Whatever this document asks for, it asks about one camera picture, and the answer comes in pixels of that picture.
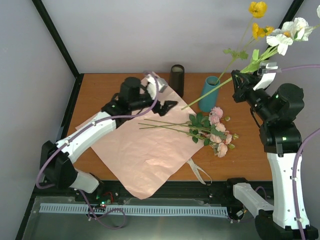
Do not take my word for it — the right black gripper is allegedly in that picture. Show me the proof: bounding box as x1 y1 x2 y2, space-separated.
231 69 275 122

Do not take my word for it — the pink bouquet wrapping paper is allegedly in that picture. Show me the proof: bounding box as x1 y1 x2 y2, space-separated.
75 87 204 200

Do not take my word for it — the artificial flower bunch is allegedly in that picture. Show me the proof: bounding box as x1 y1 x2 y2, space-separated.
140 106 239 158

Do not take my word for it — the cream printed ribbon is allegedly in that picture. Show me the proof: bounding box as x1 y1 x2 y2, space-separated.
186 158 213 186

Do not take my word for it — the yellow artificial flower stem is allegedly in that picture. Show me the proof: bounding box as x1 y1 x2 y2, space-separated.
215 1 275 84

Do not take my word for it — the white artificial flower stem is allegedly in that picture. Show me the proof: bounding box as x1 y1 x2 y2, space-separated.
180 4 320 111

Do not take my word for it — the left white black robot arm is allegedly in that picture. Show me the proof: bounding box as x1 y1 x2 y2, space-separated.
36 73 178 202

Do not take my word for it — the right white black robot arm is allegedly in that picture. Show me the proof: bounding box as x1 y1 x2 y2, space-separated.
231 70 319 240

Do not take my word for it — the black cone vase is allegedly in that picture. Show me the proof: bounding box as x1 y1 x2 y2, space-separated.
169 64 185 98

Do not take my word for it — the teal cone vase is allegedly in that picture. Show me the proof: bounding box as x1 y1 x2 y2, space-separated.
198 76 220 113

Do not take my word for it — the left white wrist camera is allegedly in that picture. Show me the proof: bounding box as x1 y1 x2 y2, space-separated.
144 71 168 100

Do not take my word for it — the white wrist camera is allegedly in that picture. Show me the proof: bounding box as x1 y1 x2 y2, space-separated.
253 60 279 91
144 71 168 100

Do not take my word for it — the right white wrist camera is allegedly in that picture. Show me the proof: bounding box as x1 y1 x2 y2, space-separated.
253 60 279 91

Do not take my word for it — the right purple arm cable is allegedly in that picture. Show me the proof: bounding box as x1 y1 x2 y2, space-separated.
227 64 320 240

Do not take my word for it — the right black frame post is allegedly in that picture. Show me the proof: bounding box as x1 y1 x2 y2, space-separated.
251 0 305 78

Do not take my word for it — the black frame post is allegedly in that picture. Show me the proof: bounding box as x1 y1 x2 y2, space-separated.
31 0 81 79
251 0 305 78

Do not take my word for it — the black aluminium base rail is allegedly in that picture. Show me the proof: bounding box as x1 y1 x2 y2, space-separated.
31 180 233 204

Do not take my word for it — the light blue cable duct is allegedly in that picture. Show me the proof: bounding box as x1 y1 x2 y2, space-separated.
38 203 228 218

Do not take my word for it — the left black frame post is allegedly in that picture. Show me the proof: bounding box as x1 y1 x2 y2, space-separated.
31 0 81 79

